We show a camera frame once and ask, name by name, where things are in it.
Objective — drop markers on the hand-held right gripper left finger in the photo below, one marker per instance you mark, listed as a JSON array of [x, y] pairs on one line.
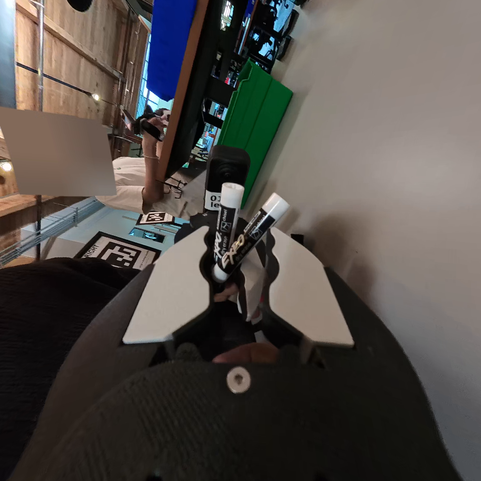
[[173, 297]]

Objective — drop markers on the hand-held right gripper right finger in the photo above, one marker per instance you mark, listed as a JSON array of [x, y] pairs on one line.
[[304, 297]]

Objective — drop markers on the black dry erase marker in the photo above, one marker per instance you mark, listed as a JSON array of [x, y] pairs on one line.
[[276, 206], [232, 197]]

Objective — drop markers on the red dry erase marker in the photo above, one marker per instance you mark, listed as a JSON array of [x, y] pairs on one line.
[[248, 300]]

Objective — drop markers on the person's left forearm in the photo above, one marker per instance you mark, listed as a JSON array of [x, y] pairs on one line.
[[56, 300]]

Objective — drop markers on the person's right hand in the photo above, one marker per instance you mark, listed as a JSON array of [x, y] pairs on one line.
[[248, 353]]

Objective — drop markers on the green plastic bin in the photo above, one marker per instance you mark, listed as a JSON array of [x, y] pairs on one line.
[[259, 124]]

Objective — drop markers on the large framed tag sign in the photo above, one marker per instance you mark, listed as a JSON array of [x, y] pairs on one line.
[[120, 253]]

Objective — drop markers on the small tag sign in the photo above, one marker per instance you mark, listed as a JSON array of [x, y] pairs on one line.
[[156, 218]]

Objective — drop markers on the wooden-top desk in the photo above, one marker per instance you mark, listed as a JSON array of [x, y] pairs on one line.
[[199, 75]]

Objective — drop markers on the black round pole fixture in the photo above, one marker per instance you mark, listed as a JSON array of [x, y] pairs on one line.
[[79, 4]]

